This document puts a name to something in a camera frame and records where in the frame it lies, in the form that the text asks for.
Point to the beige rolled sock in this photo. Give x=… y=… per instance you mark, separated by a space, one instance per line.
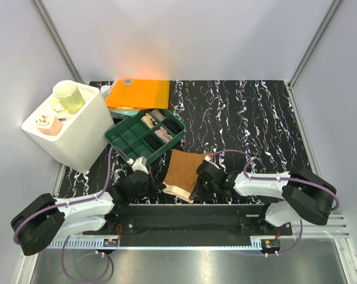
x=150 y=121

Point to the pink rolled sock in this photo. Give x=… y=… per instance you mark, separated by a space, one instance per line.
x=163 y=135

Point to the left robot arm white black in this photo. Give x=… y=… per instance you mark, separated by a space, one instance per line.
x=48 y=218

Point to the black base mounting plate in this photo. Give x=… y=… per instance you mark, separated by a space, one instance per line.
x=194 y=217

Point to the green divided organizer tray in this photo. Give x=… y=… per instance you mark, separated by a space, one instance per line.
x=127 y=136

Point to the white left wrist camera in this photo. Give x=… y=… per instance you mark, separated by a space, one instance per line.
x=138 y=164

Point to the pink box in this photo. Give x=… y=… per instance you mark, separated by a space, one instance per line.
x=49 y=125

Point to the white storage bin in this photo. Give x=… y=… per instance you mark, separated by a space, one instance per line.
x=82 y=137

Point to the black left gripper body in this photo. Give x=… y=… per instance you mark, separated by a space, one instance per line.
x=150 y=189

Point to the grey rolled sock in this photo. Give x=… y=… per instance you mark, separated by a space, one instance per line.
x=158 y=115

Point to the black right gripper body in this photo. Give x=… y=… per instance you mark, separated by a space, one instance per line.
x=204 y=191

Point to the aluminium front rail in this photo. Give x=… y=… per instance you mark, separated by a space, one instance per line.
x=239 y=239

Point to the brown boxer briefs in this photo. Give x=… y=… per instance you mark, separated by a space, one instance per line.
x=181 y=177

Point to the orange and teal folders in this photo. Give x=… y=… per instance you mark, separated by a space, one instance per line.
x=125 y=98

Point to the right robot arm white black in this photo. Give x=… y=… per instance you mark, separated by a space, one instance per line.
x=303 y=195

